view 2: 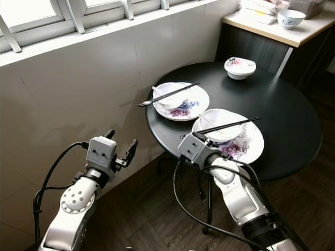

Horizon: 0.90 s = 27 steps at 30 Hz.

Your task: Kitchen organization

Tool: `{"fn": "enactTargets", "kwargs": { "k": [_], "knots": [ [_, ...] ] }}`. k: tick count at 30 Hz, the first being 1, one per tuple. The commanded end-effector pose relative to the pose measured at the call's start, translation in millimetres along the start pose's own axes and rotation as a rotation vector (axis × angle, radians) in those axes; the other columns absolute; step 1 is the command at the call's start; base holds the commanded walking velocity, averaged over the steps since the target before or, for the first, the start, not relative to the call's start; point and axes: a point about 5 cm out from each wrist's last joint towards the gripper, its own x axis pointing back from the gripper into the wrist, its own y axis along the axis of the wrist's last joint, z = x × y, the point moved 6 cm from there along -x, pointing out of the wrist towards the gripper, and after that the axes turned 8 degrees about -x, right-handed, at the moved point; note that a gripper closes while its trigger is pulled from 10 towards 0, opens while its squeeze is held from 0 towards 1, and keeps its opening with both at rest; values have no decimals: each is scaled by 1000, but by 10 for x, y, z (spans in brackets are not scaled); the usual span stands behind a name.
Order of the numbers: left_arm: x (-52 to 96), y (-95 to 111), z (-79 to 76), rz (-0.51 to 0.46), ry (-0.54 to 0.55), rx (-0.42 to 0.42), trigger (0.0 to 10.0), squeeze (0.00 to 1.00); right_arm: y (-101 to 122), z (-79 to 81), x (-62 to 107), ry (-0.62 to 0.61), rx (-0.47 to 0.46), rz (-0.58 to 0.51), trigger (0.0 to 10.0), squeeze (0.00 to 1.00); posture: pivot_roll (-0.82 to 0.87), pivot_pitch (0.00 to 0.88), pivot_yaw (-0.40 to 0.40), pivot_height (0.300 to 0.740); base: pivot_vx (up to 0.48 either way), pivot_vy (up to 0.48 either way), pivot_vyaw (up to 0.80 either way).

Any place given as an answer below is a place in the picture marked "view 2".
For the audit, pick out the plain white bowl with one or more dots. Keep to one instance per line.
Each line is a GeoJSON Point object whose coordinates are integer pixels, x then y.
{"type": "Point", "coordinates": [222, 118]}
{"type": "Point", "coordinates": [171, 102]}

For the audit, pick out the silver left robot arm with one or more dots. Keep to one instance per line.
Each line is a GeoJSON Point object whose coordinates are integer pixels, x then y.
{"type": "Point", "coordinates": [65, 230]}

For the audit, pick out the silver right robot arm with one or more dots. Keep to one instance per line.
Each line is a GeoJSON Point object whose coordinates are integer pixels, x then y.
{"type": "Point", "coordinates": [241, 196]}

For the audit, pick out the white plate purple flowers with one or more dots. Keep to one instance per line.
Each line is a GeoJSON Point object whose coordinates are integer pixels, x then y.
{"type": "Point", "coordinates": [193, 109]}

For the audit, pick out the large white plate blue flowers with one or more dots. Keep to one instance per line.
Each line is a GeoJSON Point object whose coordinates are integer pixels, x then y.
{"type": "Point", "coordinates": [251, 146]}

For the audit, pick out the white ceramic spoon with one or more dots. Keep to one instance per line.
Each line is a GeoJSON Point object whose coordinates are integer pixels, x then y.
{"type": "Point", "coordinates": [156, 91]}

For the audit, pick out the small white floral bowl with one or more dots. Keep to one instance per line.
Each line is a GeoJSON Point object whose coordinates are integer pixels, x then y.
{"type": "Point", "coordinates": [239, 70]}

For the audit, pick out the round black table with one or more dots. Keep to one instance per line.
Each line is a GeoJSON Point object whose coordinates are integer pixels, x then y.
{"type": "Point", "coordinates": [277, 115]}

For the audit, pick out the dark cabinet light wooden top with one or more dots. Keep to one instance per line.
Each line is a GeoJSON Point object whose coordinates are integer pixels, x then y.
{"type": "Point", "coordinates": [251, 47]}

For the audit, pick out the stack of white packets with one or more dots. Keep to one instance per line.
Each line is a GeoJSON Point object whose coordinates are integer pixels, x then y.
{"type": "Point", "coordinates": [256, 11]}

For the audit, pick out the white bowl blue pattern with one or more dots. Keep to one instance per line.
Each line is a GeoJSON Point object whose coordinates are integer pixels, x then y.
{"type": "Point", "coordinates": [291, 21]}

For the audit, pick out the grey woven basket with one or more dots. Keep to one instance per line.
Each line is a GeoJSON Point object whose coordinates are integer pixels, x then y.
{"type": "Point", "coordinates": [311, 6]}

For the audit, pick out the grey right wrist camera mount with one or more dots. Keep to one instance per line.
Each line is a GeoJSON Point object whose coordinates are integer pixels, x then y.
{"type": "Point", "coordinates": [194, 149]}

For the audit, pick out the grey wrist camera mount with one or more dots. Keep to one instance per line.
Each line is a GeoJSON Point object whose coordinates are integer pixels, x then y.
{"type": "Point", "coordinates": [101, 152]}
{"type": "Point", "coordinates": [194, 149]}

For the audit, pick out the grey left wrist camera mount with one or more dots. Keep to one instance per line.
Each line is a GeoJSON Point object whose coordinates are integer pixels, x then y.
{"type": "Point", "coordinates": [101, 152]}

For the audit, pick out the white window frame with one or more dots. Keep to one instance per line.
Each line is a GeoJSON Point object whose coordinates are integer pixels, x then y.
{"type": "Point", "coordinates": [76, 21]}

